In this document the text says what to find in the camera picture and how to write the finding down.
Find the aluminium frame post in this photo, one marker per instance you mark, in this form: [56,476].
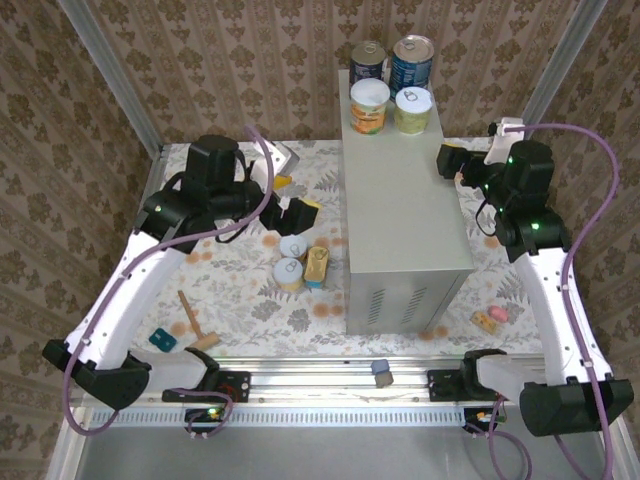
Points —
[107,70]
[560,70]

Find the blue-grey small block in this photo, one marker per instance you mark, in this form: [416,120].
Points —
[381,366]

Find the aluminium side rail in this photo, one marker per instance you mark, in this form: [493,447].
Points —
[154,170]

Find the gold rectangular meat tin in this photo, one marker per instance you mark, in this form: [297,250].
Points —
[316,267]

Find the brown small block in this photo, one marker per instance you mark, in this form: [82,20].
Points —
[384,380]

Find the floral table cover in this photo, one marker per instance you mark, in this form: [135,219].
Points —
[280,325]

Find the tall bright blue can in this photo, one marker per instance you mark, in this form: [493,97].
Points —
[411,65]

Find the grey metal cabinet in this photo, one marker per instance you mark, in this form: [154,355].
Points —
[400,200]

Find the teal block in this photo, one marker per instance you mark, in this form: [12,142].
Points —
[161,340]

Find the yellow cheese wedge toy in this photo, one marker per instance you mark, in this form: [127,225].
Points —
[484,322]

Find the orange peach fruit can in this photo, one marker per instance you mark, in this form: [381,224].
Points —
[369,95]

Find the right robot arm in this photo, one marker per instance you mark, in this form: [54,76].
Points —
[550,310]

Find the pink toy piece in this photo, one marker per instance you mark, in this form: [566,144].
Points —
[498,314]

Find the pale green can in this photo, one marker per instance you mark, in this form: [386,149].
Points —
[413,107]

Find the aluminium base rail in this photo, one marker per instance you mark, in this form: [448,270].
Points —
[310,385]

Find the dark navy can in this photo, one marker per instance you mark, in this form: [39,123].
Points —
[369,55]

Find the small black controller board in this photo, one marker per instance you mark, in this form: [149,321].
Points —
[210,415]
[482,417]

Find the orange label pull-tab can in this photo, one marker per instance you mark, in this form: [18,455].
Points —
[293,247]

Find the yellow can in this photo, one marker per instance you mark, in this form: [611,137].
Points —
[289,272]

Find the small wooden mallet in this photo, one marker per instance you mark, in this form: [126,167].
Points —
[204,342]

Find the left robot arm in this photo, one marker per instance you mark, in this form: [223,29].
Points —
[125,290]

